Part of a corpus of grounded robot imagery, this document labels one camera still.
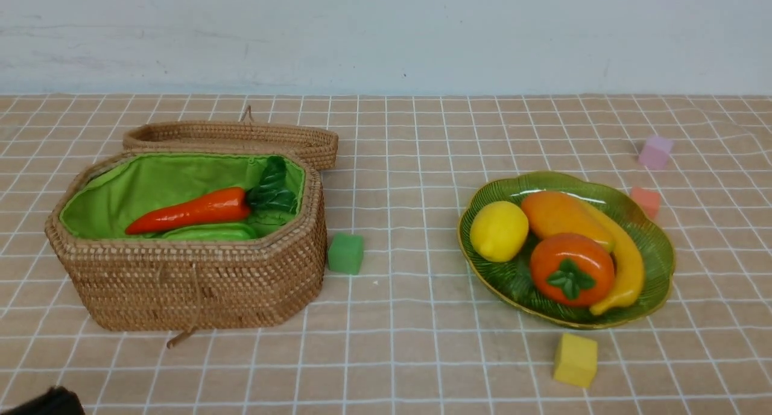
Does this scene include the green cucumber toy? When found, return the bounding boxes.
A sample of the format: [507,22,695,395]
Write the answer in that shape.
[157,222,258,241]

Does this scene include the woven wicker basket lid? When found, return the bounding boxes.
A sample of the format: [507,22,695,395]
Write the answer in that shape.
[123,106,339,171]

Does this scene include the yellow foam cube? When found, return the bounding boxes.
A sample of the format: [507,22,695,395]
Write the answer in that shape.
[552,333,598,388]

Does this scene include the pink foam cube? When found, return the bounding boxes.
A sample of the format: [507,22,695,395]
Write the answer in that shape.
[638,135,674,170]

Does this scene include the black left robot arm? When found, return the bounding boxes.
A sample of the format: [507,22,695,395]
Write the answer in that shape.
[2,387,85,415]

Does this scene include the green foam cube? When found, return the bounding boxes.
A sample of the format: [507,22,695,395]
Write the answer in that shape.
[327,232,364,275]

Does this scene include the orange carrot toy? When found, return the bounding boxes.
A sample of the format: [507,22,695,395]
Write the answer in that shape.
[125,156,300,235]

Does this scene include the yellow banana toy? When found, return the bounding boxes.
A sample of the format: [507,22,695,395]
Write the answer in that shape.
[581,201,645,316]

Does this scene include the green leaf glass plate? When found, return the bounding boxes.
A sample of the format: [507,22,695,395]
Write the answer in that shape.
[456,171,676,330]

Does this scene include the checkered beige tablecloth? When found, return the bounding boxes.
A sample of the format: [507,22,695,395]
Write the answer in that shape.
[1,93,771,414]

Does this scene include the orange persimmon toy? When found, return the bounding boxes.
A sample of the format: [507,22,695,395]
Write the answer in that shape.
[529,233,616,308]

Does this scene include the orange yellow mango toy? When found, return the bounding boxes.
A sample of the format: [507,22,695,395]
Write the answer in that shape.
[519,190,615,252]

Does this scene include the yellow lemon toy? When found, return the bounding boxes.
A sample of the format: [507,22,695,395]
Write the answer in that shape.
[469,201,530,263]

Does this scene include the woven wicker basket green lining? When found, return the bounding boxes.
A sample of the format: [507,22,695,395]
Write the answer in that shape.
[45,150,328,333]

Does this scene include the coral foam cube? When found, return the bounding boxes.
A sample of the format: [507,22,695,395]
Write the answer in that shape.
[630,186,662,220]

